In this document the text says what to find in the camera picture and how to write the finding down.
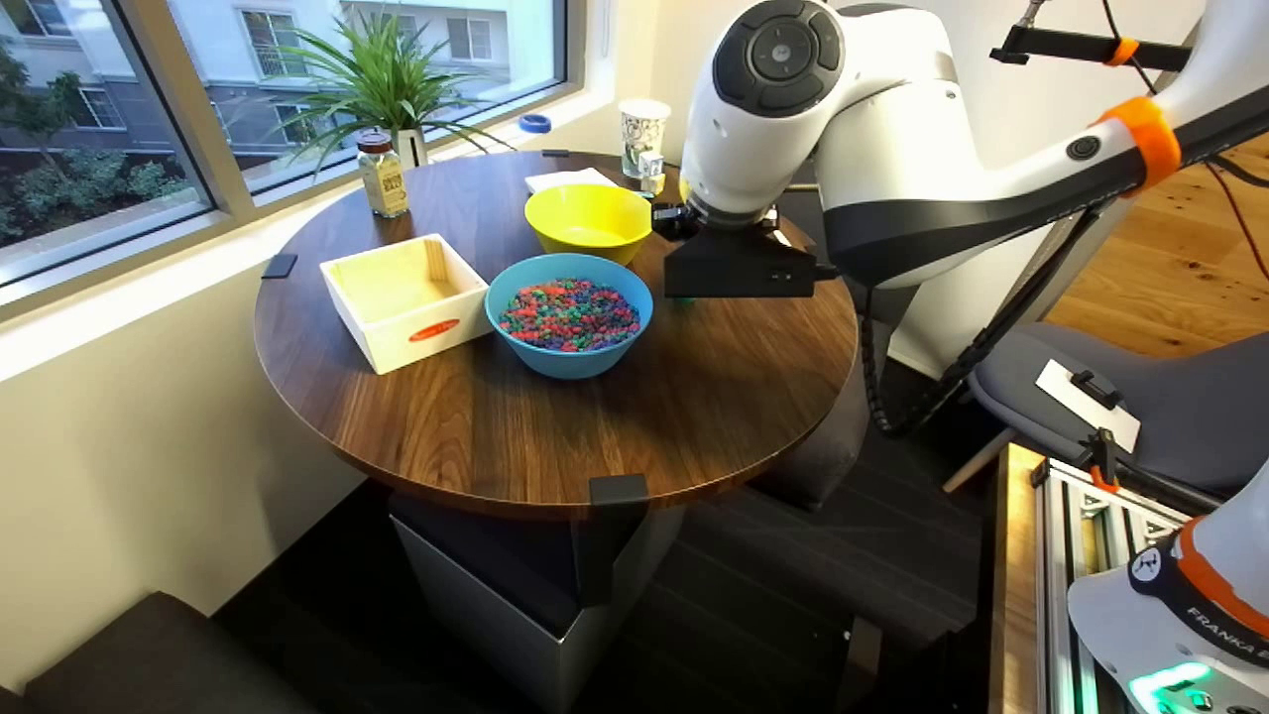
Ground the grey pad on table edge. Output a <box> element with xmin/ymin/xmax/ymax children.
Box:
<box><xmin>586</xmin><ymin>472</ymin><xmax>650</xmax><ymax>506</ymax></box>

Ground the white patterned paper cup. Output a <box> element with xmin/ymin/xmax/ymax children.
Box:
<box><xmin>616</xmin><ymin>96</ymin><xmax>675</xmax><ymax>187</ymax></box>

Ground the aluminium frame rail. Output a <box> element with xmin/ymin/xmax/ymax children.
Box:
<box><xmin>989</xmin><ymin>441</ymin><xmax>1158</xmax><ymax>714</ymax></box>

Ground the potted green plant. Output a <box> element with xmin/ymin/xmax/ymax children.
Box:
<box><xmin>283</xmin><ymin>10</ymin><xmax>494</xmax><ymax>169</ymax></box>

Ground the glass jar yellow label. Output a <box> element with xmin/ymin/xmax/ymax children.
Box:
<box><xmin>352</xmin><ymin>125</ymin><xmax>416</xmax><ymax>222</ymax></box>

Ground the white paper card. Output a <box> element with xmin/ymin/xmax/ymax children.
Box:
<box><xmin>1032</xmin><ymin>358</ymin><xmax>1146</xmax><ymax>457</ymax></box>

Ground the grey table base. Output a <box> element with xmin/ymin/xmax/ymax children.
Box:
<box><xmin>383</xmin><ymin>488</ymin><xmax>689</xmax><ymax>714</ymax></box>

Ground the white wooden box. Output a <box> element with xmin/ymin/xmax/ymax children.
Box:
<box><xmin>317</xmin><ymin>230</ymin><xmax>494</xmax><ymax>379</ymax></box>

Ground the black bar orange strap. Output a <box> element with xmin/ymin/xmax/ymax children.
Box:
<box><xmin>989</xmin><ymin>19</ymin><xmax>1196</xmax><ymax>71</ymax></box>

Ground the yellow bowl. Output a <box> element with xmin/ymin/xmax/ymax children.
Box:
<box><xmin>519</xmin><ymin>179</ymin><xmax>660</xmax><ymax>271</ymax></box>

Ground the small black device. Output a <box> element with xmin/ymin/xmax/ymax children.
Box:
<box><xmin>1065</xmin><ymin>366</ymin><xmax>1126</xmax><ymax>407</ymax></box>

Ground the small clear shaker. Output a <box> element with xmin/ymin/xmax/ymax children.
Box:
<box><xmin>633</xmin><ymin>146</ymin><xmax>669</xmax><ymax>203</ymax></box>

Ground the blue bowl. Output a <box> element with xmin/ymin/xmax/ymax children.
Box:
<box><xmin>478</xmin><ymin>248</ymin><xmax>660</xmax><ymax>383</ymax></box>

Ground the black bench seat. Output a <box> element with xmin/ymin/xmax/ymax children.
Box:
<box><xmin>0</xmin><ymin>591</ymin><xmax>321</xmax><ymax>714</ymax></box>

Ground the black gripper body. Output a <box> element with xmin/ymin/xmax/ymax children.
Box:
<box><xmin>650</xmin><ymin>193</ymin><xmax>824</xmax><ymax>302</ymax></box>

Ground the grey office chair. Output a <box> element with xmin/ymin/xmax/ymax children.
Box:
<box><xmin>944</xmin><ymin>322</ymin><xmax>1269</xmax><ymax>517</ymax></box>

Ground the white paper sheet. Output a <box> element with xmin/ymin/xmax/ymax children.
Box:
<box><xmin>522</xmin><ymin>164</ymin><xmax>619</xmax><ymax>197</ymax></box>

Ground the thin black cable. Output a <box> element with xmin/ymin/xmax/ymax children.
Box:
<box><xmin>1203</xmin><ymin>156</ymin><xmax>1269</xmax><ymax>289</ymax></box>

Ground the window frame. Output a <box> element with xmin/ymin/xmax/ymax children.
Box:
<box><xmin>0</xmin><ymin>0</ymin><xmax>590</xmax><ymax>313</ymax></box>

